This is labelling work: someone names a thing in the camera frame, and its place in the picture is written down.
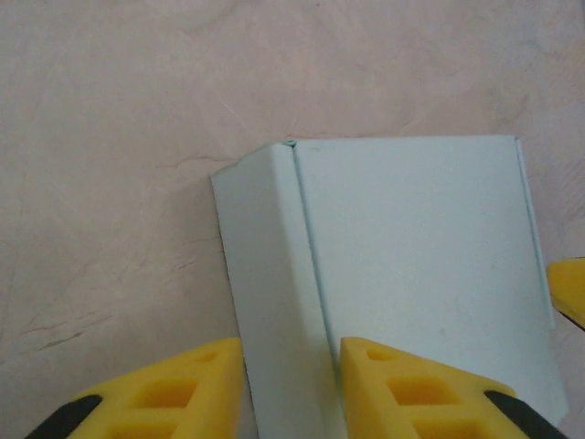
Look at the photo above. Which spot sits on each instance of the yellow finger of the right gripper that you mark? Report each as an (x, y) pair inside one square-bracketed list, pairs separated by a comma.
[(571, 288)]

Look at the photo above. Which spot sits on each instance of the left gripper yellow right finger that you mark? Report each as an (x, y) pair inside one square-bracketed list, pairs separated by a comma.
[(411, 402)]

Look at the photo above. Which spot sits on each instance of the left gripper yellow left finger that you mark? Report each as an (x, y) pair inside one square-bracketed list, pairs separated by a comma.
[(173, 402)]

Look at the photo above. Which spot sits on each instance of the light blue paper box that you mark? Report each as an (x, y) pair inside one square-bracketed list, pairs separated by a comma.
[(411, 251)]

